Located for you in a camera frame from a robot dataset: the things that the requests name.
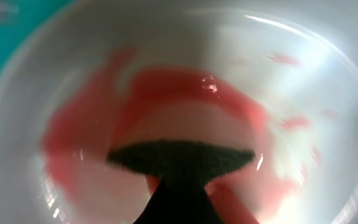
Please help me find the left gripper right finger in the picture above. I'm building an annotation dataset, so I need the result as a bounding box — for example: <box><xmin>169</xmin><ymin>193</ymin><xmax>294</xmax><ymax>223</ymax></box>
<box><xmin>181</xmin><ymin>184</ymin><xmax>259</xmax><ymax>224</ymax></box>

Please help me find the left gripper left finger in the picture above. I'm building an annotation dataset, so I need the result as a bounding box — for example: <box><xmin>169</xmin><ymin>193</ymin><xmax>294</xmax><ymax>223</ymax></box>
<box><xmin>134</xmin><ymin>179</ymin><xmax>175</xmax><ymax>224</ymax></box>

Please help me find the green and white sponge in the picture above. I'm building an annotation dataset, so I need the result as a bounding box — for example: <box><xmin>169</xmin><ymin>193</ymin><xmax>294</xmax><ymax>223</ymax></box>
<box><xmin>106</xmin><ymin>140</ymin><xmax>255</xmax><ymax>189</ymax></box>

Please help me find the light blue plate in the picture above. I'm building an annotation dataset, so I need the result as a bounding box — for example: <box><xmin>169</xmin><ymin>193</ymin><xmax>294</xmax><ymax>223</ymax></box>
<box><xmin>0</xmin><ymin>1</ymin><xmax>358</xmax><ymax>223</ymax></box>

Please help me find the teal plastic tray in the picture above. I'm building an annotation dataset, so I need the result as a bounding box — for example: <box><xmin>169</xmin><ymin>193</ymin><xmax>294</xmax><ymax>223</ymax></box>
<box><xmin>0</xmin><ymin>0</ymin><xmax>71</xmax><ymax>70</ymax></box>

